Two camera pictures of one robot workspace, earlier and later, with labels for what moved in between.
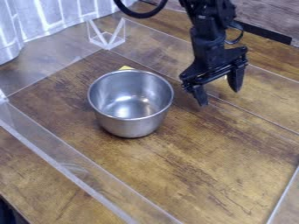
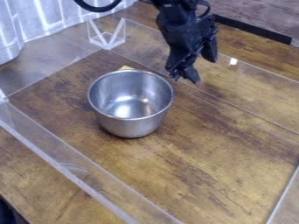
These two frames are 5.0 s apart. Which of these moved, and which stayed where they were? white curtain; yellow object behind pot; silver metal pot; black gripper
Moved: black gripper
Stayed: white curtain; silver metal pot; yellow object behind pot
